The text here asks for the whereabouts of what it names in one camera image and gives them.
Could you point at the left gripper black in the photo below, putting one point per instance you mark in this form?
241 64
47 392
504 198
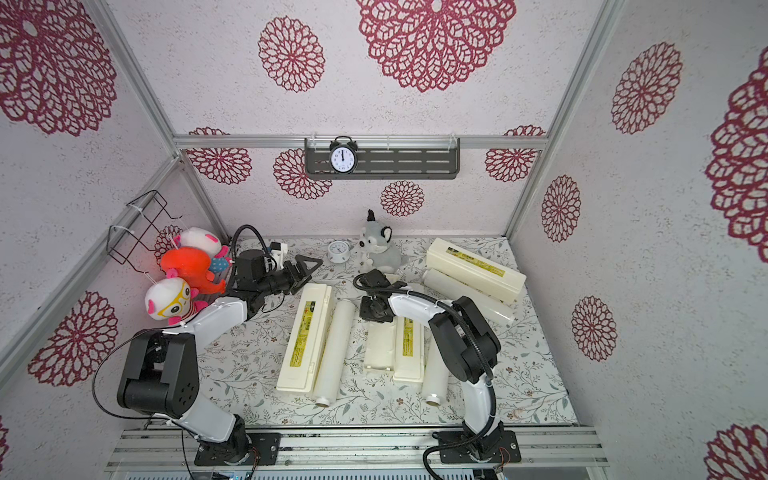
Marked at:
300 258

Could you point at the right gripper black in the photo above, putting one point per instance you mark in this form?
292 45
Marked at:
375 309

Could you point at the cream wrap dispenser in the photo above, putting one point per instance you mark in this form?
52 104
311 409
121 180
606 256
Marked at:
397 348
305 347

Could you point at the plastic wrap roll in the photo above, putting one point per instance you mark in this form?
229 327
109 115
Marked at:
332 364
435 385

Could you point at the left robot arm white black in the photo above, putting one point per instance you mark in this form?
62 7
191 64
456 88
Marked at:
161 378

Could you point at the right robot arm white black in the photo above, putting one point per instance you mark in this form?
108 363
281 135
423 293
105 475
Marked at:
465 341

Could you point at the back right wrap roll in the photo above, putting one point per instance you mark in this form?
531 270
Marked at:
493 310

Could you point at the small white round clock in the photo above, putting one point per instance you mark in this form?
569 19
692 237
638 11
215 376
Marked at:
339 252

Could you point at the floral table mat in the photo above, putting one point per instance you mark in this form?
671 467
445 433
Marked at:
239 373

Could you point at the grey husky plush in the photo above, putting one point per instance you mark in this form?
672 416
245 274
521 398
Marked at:
379 250

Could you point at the red plush toy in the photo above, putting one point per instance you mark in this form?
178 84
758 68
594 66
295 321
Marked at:
192 265

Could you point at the white pink plush upper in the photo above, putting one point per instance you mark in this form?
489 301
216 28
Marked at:
203 240

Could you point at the black alarm clock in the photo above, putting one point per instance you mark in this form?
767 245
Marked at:
343 155

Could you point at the back right cream dispenser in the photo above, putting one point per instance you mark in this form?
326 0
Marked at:
489 277

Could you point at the white plush with glasses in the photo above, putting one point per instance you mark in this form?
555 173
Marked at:
173 300

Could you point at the grey wall shelf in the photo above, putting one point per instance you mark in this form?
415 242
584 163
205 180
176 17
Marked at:
393 161

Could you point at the black wire basket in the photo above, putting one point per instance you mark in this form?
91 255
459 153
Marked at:
144 212

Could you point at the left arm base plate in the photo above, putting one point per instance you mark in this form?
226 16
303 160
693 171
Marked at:
244 448

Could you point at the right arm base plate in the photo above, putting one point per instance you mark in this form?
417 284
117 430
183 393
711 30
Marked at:
500 446

